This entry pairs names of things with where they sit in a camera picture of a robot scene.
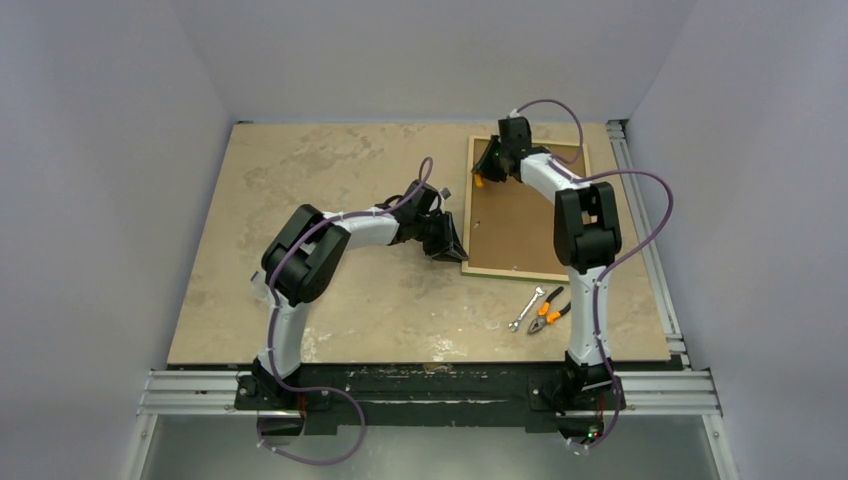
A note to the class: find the green picture frame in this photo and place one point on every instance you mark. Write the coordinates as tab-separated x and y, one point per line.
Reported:
508	233

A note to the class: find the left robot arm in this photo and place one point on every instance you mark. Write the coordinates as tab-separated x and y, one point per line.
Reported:
300	262

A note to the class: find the clear plastic screw box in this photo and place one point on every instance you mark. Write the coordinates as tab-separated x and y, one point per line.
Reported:
258	287

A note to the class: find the aluminium frame rail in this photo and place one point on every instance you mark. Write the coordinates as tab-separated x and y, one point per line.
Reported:
191	393

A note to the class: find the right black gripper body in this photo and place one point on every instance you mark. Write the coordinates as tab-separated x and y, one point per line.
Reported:
491	168

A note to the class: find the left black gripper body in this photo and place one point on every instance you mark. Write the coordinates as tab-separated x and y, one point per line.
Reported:
420	224

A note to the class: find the orange black pliers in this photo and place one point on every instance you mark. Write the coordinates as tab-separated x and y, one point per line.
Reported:
546	315

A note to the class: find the small silver wrench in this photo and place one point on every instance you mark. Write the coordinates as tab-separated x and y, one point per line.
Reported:
514	325

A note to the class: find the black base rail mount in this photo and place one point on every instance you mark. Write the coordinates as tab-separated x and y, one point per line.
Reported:
525	395

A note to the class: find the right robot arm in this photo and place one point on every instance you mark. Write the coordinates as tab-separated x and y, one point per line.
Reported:
586	239

